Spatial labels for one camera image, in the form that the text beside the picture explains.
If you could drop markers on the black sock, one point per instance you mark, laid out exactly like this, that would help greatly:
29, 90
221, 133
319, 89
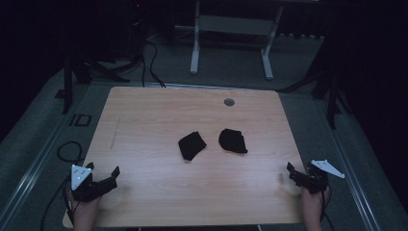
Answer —
191, 146
231, 140

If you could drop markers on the person's left hand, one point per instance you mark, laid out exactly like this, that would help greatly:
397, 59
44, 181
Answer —
86, 205

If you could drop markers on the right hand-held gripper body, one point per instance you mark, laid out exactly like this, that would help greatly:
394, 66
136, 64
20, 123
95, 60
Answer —
316, 179

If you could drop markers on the person's right hand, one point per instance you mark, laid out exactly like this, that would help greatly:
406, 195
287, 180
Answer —
312, 202

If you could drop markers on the grey round table grommet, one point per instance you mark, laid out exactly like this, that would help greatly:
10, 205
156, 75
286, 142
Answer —
229, 102

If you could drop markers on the metal floor rail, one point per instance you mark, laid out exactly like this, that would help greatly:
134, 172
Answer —
348, 173
38, 166

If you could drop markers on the white metal table frame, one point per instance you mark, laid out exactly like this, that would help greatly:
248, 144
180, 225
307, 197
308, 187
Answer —
235, 25

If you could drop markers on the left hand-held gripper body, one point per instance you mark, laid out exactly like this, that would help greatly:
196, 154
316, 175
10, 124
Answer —
84, 189

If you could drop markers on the black metal stand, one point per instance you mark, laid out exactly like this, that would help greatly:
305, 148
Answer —
332, 96
67, 83

